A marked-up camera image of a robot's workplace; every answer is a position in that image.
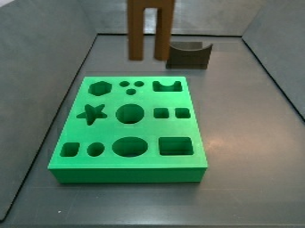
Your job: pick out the brown two-legged peg object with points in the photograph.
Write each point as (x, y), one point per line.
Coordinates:
(135, 26)

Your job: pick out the dark grey curved block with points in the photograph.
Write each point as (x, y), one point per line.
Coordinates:
(188, 55)

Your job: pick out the green shape-sorter block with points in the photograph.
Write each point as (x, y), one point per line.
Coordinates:
(129, 133)

